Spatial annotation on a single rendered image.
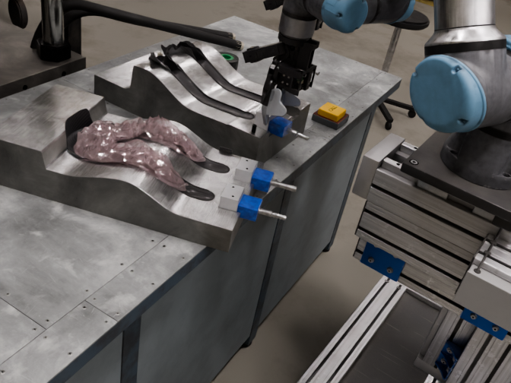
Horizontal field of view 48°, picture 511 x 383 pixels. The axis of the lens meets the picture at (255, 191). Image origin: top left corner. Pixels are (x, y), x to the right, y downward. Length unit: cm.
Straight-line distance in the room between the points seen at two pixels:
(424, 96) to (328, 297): 144
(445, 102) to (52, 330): 68
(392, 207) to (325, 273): 123
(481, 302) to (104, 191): 70
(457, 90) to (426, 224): 34
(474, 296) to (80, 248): 69
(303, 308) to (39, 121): 128
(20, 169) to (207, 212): 37
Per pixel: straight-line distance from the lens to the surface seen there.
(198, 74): 150
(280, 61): 127
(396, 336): 190
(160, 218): 110
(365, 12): 113
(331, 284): 230
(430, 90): 90
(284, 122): 133
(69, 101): 132
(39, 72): 174
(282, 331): 207
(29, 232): 113
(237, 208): 111
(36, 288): 102
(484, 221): 108
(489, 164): 104
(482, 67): 89
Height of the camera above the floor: 152
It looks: 35 degrees down
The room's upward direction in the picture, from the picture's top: 12 degrees clockwise
